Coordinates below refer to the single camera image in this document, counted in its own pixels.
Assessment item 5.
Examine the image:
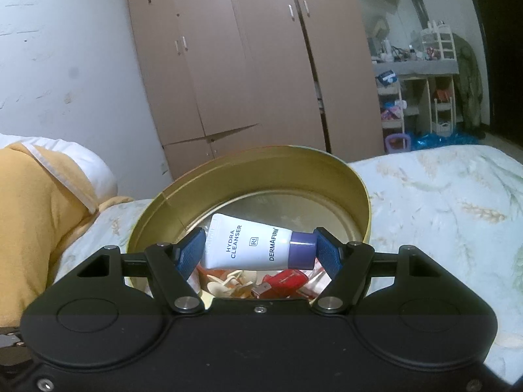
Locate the wooden spoon bundle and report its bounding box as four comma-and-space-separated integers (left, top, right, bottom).
200, 269, 262, 300

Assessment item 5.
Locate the floral bed sheet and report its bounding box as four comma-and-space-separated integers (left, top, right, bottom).
53, 143, 523, 376

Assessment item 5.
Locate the white desktop rack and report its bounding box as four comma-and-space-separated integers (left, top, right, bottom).
421, 24, 455, 61

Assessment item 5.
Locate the red usb stick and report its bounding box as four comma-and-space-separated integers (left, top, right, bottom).
250, 269, 308, 298

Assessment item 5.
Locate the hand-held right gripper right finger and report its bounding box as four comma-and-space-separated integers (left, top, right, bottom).
314, 228, 445, 315

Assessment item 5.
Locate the brown wardrobe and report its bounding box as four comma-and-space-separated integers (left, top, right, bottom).
125, 0, 387, 181

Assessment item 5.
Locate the dark door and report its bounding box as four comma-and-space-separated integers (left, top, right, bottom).
462, 0, 523, 141

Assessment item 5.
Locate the white tube purple cap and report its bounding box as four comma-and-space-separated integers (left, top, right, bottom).
200, 213, 318, 272

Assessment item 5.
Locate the round gold tin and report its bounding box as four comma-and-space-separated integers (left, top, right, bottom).
126, 145, 372, 308

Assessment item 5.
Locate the purple basket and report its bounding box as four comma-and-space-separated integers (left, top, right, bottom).
384, 133, 412, 156

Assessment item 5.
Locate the wall mirror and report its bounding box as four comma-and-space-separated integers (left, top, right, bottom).
355, 0, 426, 64

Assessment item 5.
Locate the white vanity shelf unit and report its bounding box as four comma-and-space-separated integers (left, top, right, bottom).
370, 59, 461, 136

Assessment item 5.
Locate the yellow blanket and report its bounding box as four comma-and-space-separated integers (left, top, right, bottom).
0, 139, 135, 328

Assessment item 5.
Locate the green hanging jacket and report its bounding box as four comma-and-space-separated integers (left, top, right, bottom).
453, 33, 485, 134

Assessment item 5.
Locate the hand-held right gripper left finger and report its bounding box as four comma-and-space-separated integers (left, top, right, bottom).
77, 228, 207, 316

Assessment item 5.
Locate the white pillow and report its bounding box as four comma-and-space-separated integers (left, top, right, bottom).
0, 133, 119, 213

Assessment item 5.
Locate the blue plastic bag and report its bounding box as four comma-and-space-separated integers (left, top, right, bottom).
411, 132, 480, 153

